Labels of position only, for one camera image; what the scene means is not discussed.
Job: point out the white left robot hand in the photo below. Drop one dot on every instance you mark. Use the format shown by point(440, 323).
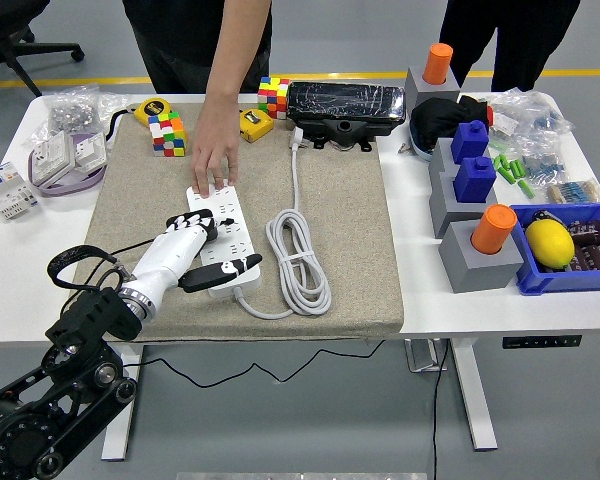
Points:
point(172, 255)

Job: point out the person's hand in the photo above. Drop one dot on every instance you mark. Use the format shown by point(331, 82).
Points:
point(215, 145)

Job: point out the white power strip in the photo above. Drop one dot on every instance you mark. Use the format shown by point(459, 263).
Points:
point(235, 235)

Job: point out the person's forearm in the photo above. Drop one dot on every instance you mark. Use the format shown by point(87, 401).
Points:
point(237, 50)

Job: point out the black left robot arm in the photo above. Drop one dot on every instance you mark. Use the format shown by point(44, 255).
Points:
point(20, 430)

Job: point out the squarish yellow tape measure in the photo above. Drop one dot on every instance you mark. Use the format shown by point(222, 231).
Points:
point(257, 125)

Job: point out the scrambled colourful puzzle cube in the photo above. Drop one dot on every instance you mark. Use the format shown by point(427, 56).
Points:
point(274, 97)
point(169, 135)

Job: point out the round yellow tape measure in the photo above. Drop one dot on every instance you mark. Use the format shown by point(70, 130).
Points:
point(152, 109)

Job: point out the empty clear plastic bag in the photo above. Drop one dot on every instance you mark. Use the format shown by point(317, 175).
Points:
point(111, 102)

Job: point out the person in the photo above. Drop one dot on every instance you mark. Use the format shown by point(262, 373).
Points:
point(180, 30)

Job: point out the purple plastic tray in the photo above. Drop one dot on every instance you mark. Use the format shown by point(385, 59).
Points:
point(70, 189)

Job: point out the black film-wrapped device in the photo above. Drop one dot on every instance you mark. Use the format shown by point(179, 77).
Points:
point(345, 102)

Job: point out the grey-brown mat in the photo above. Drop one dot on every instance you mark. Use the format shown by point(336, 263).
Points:
point(330, 225)

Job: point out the clear bag of screws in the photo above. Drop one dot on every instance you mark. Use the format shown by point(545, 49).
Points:
point(70, 115)

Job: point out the white table leg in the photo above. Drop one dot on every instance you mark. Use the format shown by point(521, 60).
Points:
point(472, 400)
point(122, 405)

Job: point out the white circuit breaker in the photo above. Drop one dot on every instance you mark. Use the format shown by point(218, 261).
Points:
point(5, 192)

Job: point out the white blue rimmed object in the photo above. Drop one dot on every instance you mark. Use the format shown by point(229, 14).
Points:
point(422, 149)

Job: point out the grey block with hole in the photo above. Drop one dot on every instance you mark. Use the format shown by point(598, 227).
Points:
point(441, 157)
point(480, 275)
point(442, 205)
point(420, 87)

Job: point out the black cloth bundle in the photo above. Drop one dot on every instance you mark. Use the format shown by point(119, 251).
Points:
point(435, 117)

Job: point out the orange cylinder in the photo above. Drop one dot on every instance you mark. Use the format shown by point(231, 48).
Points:
point(492, 227)
point(439, 62)

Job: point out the black office chair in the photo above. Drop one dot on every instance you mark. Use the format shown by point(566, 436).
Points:
point(0, 15)

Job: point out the blue peg block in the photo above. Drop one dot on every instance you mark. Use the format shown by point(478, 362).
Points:
point(474, 180)
point(470, 140)

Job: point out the small white bagged box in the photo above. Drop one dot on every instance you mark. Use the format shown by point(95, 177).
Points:
point(502, 124)

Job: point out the clear bag of parts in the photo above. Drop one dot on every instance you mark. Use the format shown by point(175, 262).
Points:
point(535, 112)

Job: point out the bag of blue components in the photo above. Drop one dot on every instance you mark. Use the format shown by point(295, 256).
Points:
point(542, 165)

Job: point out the small black white object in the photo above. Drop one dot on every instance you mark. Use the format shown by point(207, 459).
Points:
point(542, 216)

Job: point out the yellow lemon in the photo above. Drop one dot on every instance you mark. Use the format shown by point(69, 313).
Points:
point(550, 242)

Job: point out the bag of striped resistors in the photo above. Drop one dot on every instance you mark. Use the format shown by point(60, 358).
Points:
point(575, 191)

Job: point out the blue plastic bin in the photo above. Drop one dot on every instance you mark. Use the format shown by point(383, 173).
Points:
point(555, 282)

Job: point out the black desk control panel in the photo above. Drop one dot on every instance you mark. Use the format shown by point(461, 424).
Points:
point(540, 341)

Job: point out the brown capacitor pile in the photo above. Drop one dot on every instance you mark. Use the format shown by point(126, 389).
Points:
point(597, 245)

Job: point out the white wall socket panel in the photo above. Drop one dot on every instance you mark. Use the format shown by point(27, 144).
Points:
point(89, 150)

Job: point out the white wall switch panel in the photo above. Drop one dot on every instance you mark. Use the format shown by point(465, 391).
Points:
point(52, 157)

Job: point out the silver under-table bracket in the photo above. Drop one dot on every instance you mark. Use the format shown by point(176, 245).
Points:
point(422, 356)

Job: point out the green plastic wall anchor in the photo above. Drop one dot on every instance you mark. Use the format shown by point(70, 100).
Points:
point(500, 163)
point(506, 175)
point(526, 189)
point(517, 168)

